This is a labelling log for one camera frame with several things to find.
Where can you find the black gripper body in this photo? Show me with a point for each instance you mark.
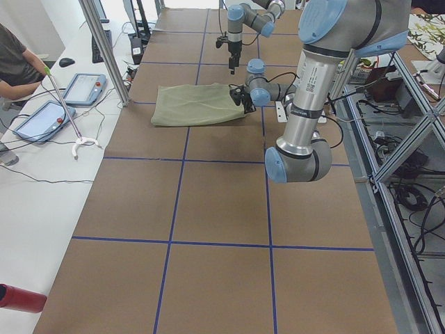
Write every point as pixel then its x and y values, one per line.
pixel 234 48
pixel 245 101

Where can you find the olive green long-sleeve shirt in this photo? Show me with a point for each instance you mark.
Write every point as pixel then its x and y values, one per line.
pixel 189 105

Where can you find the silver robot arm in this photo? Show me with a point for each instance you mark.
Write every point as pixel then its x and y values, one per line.
pixel 241 15
pixel 329 30

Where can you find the upper teach pendant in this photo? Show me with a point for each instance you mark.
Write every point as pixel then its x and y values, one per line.
pixel 84 89

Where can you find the teach pendant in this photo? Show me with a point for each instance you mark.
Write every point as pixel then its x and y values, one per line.
pixel 84 89
pixel 43 124

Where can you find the black computer mouse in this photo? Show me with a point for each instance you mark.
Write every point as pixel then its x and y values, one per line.
pixel 65 62

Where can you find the metal reacher grabber tool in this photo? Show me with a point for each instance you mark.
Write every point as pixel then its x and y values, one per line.
pixel 81 140

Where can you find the lower teach pendant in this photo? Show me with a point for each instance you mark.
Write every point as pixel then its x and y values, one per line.
pixel 43 124

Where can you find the person in dark shirt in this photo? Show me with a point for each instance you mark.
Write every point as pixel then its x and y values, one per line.
pixel 21 70

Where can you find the red bottle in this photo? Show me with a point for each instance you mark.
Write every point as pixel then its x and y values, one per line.
pixel 14 298

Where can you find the aluminium frame post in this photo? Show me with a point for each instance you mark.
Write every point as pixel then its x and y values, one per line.
pixel 97 31

